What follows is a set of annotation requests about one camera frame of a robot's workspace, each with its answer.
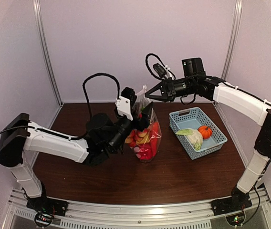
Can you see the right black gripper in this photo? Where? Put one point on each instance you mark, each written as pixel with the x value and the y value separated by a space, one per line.
pixel 168 91

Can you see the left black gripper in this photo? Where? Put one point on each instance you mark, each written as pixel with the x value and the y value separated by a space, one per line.
pixel 143 122

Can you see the yellow toy bell pepper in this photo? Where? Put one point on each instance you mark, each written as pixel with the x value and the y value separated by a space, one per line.
pixel 141 140

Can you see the orange toy carrot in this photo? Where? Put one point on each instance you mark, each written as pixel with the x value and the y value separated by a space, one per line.
pixel 154 144

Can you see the clear polka dot zip bag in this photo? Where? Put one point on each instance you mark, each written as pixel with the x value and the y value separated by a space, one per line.
pixel 154 127

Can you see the red toy bell pepper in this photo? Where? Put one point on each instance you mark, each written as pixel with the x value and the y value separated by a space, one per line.
pixel 146 154

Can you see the toy cabbage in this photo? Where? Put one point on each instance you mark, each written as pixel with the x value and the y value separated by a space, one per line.
pixel 193 136

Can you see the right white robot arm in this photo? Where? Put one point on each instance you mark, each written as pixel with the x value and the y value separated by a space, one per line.
pixel 196 82

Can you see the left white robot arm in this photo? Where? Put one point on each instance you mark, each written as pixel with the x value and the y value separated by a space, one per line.
pixel 102 138

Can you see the blue plastic basket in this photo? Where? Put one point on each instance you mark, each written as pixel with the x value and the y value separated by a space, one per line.
pixel 186 123

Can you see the orange toy pumpkin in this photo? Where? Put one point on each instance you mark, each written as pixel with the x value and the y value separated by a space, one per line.
pixel 205 131

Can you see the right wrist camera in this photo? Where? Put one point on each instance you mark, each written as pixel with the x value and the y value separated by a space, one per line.
pixel 163 71

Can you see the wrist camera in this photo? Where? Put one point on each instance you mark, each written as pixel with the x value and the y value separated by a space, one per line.
pixel 125 103
pixel 163 71

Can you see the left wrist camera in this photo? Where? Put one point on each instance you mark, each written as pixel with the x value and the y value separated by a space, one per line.
pixel 125 103

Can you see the right aluminium frame post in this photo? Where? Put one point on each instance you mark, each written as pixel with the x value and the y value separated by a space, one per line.
pixel 237 15

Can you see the aluminium frame post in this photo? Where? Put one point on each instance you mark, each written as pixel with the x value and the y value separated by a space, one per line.
pixel 45 51
pixel 237 15

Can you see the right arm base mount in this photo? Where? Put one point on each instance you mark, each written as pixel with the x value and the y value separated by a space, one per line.
pixel 232 209

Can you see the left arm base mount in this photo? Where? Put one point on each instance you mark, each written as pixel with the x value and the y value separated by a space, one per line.
pixel 46 209

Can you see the left aluminium frame post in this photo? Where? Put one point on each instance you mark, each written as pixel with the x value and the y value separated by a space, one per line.
pixel 45 51

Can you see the aluminium front rail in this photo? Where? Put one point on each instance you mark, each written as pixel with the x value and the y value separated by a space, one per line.
pixel 190 215

